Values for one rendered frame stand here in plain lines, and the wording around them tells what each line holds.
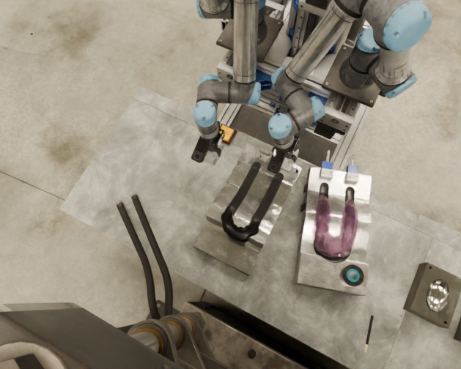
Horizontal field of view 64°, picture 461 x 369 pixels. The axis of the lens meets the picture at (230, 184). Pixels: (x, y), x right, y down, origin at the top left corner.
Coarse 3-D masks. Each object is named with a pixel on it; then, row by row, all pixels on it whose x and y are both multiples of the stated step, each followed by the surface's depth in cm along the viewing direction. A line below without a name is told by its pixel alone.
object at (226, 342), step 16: (192, 304) 155; (208, 320) 150; (208, 336) 148; (224, 336) 148; (240, 336) 148; (224, 352) 146; (240, 352) 146; (256, 352) 146; (272, 352) 145; (240, 368) 144; (256, 368) 144; (272, 368) 144; (288, 368) 144; (304, 368) 144
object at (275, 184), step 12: (252, 168) 158; (252, 180) 157; (276, 180) 156; (240, 192) 155; (276, 192) 154; (264, 204) 153; (228, 216) 151; (264, 216) 149; (228, 228) 152; (240, 228) 144; (252, 228) 149; (240, 240) 150
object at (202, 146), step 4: (200, 136) 138; (200, 140) 138; (204, 140) 138; (212, 140) 139; (196, 144) 139; (200, 144) 138; (204, 144) 138; (208, 144) 137; (196, 148) 139; (200, 148) 139; (204, 148) 138; (208, 148) 139; (196, 152) 139; (200, 152) 139; (204, 152) 138; (192, 156) 140; (196, 156) 139; (200, 156) 139; (204, 156) 140; (196, 160) 140; (200, 160) 139
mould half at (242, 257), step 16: (240, 160) 159; (256, 160) 158; (240, 176) 157; (256, 176) 157; (272, 176) 156; (288, 176) 156; (224, 192) 154; (256, 192) 155; (288, 192) 154; (224, 208) 148; (240, 208) 150; (256, 208) 151; (272, 208) 152; (208, 224) 154; (240, 224) 146; (272, 224) 147; (208, 240) 152; (224, 240) 152; (256, 240) 144; (224, 256) 150; (240, 256) 150; (256, 256) 149
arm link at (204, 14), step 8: (200, 0) 138; (208, 0) 127; (216, 0) 129; (224, 0) 137; (200, 8) 142; (208, 8) 138; (216, 8) 138; (224, 8) 139; (200, 16) 146; (208, 16) 145; (216, 16) 144; (224, 16) 145
